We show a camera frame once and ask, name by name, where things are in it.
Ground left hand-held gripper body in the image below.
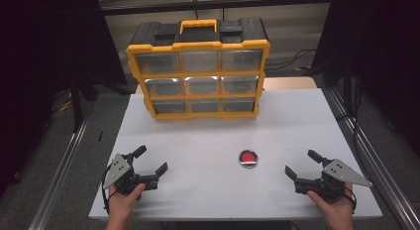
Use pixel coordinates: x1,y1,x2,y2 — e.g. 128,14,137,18
102,153,160,196

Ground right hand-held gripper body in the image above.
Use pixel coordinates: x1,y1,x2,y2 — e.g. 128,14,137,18
293,158,374,202

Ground round red compact case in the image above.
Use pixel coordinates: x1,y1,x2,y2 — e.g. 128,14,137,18
238,149,260,170

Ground clear plastic drawer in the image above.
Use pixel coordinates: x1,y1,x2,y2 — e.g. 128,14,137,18
221,75,260,95

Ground yellow and black organizer case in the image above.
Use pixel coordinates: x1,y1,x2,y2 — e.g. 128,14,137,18
126,17,271,121

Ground person's left hand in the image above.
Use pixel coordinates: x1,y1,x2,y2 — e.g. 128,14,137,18
107,182,147,221

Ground person's right hand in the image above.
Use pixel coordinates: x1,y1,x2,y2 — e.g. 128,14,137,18
306,182,355,221

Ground grid of clear drawers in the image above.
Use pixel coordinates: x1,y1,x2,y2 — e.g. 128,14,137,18
135,49,264,115

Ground black curtain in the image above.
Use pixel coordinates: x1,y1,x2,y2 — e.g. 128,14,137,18
311,0,420,156
0,0,129,198

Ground black horizontal bar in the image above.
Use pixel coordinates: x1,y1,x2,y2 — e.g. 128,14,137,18
98,0,335,17

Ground left hand-held gripper cable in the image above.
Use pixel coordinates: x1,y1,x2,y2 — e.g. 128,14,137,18
100,163,114,215

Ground hand-held gripper cable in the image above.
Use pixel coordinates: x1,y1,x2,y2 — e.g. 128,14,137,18
100,163,114,215
343,185,359,214

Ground right hand-held gripper cable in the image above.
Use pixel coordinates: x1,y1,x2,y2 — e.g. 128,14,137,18
343,185,359,214

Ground metal floor rail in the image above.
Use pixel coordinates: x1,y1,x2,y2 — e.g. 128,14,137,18
28,114,91,230
325,86,420,230

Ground black stand post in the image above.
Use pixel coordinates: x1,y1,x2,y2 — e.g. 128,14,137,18
68,66,84,133

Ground yellow floor cable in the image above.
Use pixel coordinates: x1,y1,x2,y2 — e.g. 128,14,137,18
49,90,74,113

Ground black floor cables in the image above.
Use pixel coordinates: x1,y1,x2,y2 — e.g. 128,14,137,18
263,49,319,73

